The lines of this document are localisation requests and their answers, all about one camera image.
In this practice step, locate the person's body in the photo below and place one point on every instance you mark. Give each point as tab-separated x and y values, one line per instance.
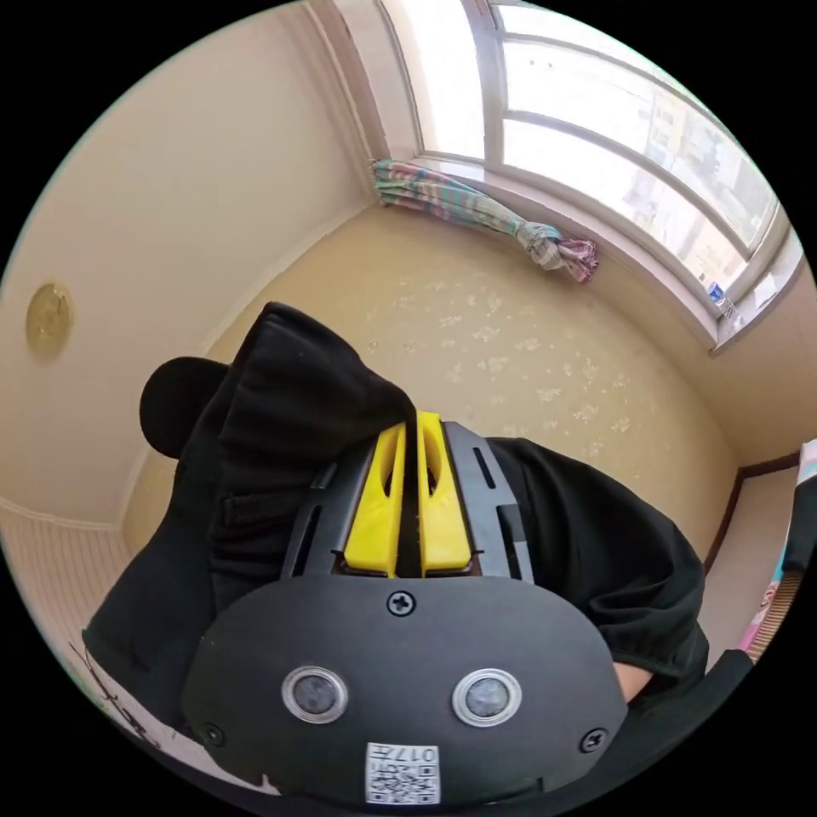
574	523

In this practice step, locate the window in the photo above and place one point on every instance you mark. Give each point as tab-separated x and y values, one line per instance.
574	96

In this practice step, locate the person's left forearm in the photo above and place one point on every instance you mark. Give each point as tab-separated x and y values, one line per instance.
630	684

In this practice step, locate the black pants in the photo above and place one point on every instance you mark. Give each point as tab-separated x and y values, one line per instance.
306	383

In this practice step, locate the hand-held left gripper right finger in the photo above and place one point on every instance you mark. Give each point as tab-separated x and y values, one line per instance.
447	530

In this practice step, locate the striped knotted curtain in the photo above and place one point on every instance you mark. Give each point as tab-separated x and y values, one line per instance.
459	198

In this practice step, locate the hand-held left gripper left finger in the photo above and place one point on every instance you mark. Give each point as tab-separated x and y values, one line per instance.
373	523

